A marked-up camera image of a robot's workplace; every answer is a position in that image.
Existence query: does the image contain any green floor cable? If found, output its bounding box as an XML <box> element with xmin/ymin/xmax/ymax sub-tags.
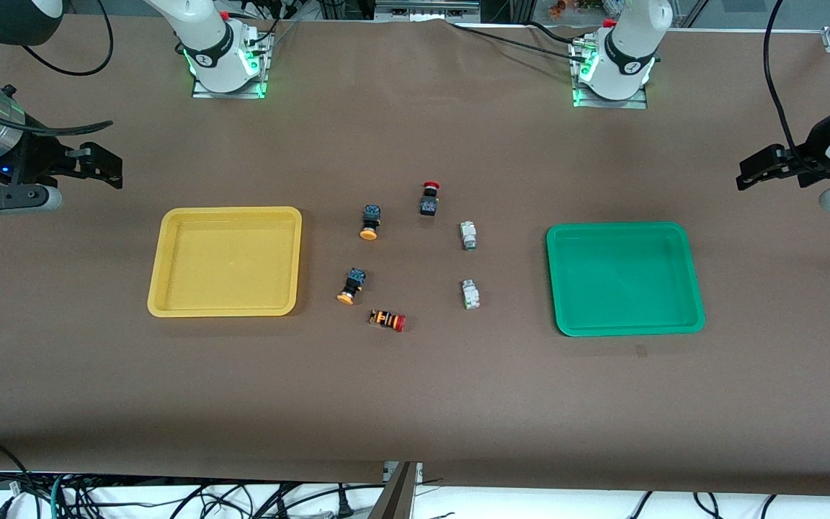
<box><xmin>49</xmin><ymin>472</ymin><xmax>93</xmax><ymax>519</ymax></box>

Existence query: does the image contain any black equipment box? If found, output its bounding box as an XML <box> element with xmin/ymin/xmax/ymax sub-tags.
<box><xmin>375</xmin><ymin>0</ymin><xmax>482</xmax><ymax>24</ymax></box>

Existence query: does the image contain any black cable on table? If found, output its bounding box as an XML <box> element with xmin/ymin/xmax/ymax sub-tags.
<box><xmin>450</xmin><ymin>20</ymin><xmax>590</xmax><ymax>60</ymax></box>

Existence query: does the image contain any red button orange striped body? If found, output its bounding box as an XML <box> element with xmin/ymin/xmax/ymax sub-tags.
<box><xmin>369</xmin><ymin>309</ymin><xmax>407</xmax><ymax>333</ymax></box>

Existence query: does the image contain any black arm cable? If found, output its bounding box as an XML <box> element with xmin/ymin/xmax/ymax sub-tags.
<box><xmin>22</xmin><ymin>0</ymin><xmax>115</xmax><ymax>77</ymax></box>
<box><xmin>763</xmin><ymin>0</ymin><xmax>819</xmax><ymax>165</ymax></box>

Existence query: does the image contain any brown table cover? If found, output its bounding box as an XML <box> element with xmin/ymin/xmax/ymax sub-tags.
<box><xmin>0</xmin><ymin>16</ymin><xmax>830</xmax><ymax>498</ymax></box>

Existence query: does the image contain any yellow plastic tray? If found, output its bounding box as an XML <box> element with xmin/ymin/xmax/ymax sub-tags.
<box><xmin>147</xmin><ymin>206</ymin><xmax>303</xmax><ymax>318</ymax></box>

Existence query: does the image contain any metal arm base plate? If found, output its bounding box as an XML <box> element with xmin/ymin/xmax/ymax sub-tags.
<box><xmin>570</xmin><ymin>37</ymin><xmax>649</xmax><ymax>110</ymax></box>
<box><xmin>190</xmin><ymin>27</ymin><xmax>273</xmax><ymax>100</ymax></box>

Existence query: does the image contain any yellow push button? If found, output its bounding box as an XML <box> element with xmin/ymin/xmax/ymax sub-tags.
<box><xmin>359</xmin><ymin>204</ymin><xmax>385</xmax><ymax>241</ymax></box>
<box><xmin>336</xmin><ymin>267</ymin><xmax>367</xmax><ymax>306</ymax></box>

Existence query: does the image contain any black gripper cable strap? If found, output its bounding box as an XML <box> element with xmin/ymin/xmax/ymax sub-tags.
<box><xmin>0</xmin><ymin>96</ymin><xmax>115</xmax><ymax>138</ymax></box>

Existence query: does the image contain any green plastic tray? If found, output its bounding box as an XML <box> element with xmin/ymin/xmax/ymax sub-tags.
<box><xmin>546</xmin><ymin>222</ymin><xmax>706</xmax><ymax>337</ymax></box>

